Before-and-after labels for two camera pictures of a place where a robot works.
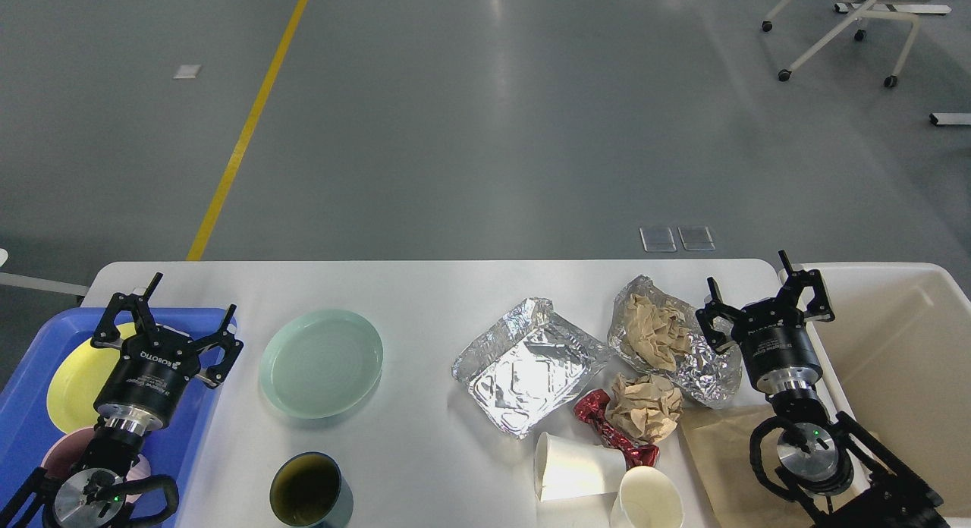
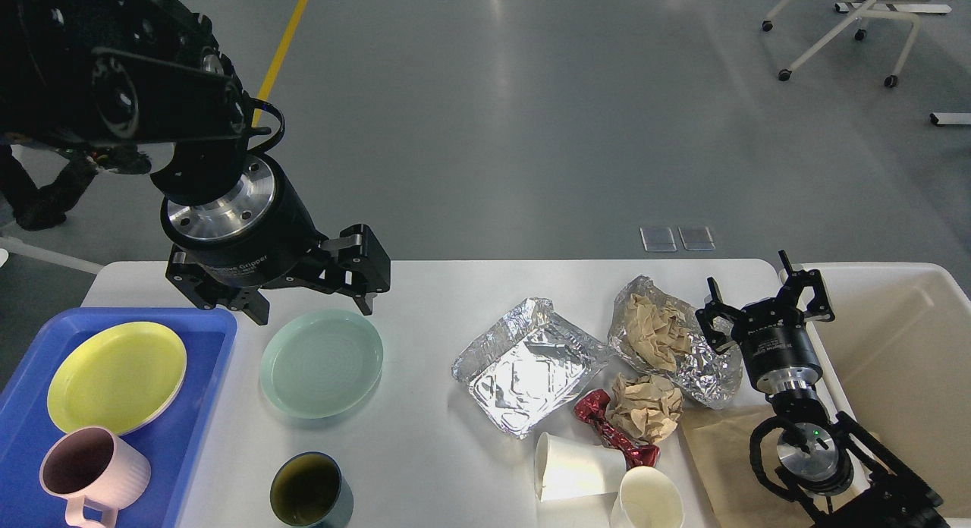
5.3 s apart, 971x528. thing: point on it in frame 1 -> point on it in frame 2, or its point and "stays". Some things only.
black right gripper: (776, 347) stays
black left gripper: (144, 385) -> (253, 225)
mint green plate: (318, 362) stays
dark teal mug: (311, 488) stays
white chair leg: (41, 283) -> (16, 246)
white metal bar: (950, 118) stays
